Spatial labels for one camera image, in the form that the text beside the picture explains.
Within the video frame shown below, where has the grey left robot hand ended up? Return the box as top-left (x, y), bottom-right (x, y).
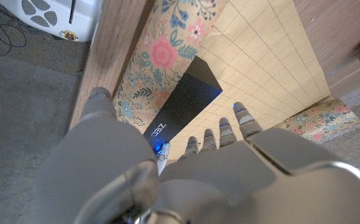
top-left (33, 86), bottom-right (360, 224)

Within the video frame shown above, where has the floral wrapping paper sheet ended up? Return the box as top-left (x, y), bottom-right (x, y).
top-left (113, 0), bottom-right (360, 160)

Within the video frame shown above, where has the black ZED box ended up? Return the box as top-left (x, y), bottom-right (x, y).
top-left (142, 55), bottom-right (224, 156)

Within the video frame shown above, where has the beige striped backdrop cloth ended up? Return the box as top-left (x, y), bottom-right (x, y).
top-left (318, 114), bottom-right (360, 185)

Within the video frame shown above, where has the white robot torso base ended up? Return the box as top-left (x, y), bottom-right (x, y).
top-left (0, 0), bottom-right (104, 43)

